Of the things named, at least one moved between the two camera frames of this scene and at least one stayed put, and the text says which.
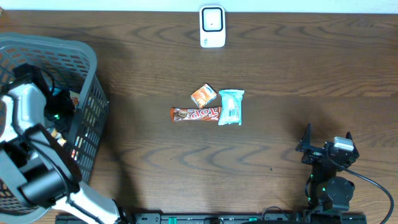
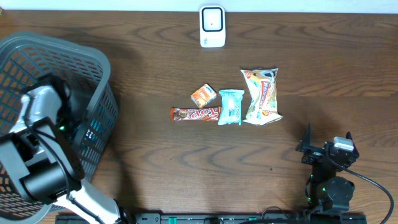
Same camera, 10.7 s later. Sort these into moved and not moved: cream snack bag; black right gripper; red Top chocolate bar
Moved: cream snack bag
Not moved: black right gripper; red Top chocolate bar
